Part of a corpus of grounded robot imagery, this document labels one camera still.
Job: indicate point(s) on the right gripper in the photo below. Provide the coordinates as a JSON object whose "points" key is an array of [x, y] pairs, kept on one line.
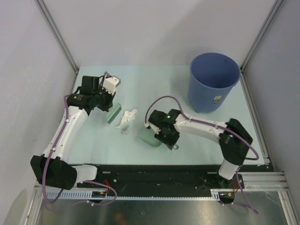
{"points": [[170, 143]]}

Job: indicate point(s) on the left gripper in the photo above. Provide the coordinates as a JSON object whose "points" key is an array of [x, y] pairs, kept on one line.
{"points": [[110, 98]]}

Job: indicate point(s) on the green dustpan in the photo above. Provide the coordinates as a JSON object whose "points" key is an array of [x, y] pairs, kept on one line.
{"points": [[150, 139]]}

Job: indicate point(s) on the green hand brush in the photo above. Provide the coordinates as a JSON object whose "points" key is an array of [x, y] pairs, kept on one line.
{"points": [[113, 112]]}

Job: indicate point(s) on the white paper scrap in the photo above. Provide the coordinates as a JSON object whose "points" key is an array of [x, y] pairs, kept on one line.
{"points": [[128, 116]]}

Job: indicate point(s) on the small grey paper scrap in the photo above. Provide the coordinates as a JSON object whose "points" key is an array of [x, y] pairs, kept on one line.
{"points": [[124, 130]]}

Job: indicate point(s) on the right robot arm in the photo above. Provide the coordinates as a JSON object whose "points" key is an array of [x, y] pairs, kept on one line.
{"points": [[231, 136]]}

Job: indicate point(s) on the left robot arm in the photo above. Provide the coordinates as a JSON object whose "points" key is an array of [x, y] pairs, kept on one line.
{"points": [[52, 167]]}

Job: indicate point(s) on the blue plastic bucket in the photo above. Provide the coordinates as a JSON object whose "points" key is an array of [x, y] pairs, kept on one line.
{"points": [[212, 77]]}

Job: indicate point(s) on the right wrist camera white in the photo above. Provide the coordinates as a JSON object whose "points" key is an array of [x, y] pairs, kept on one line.
{"points": [[149, 125]]}

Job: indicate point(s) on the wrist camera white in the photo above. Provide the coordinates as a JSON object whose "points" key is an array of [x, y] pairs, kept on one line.
{"points": [[111, 83], [149, 125]]}

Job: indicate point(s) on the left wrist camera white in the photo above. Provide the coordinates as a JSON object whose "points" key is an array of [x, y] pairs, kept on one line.
{"points": [[111, 83]]}

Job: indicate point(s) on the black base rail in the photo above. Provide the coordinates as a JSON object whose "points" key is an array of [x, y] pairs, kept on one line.
{"points": [[165, 180]]}

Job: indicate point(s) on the left aluminium frame post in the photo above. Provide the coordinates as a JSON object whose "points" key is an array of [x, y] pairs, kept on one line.
{"points": [[56, 33]]}

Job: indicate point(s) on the aluminium frame post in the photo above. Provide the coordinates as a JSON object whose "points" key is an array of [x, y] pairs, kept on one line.
{"points": [[262, 32], [56, 33]]}

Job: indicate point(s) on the grey cable duct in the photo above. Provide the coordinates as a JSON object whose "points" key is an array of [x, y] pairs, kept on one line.
{"points": [[99, 194]]}

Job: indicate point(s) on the right aluminium frame post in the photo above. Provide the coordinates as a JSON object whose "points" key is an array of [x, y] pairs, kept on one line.
{"points": [[262, 32]]}

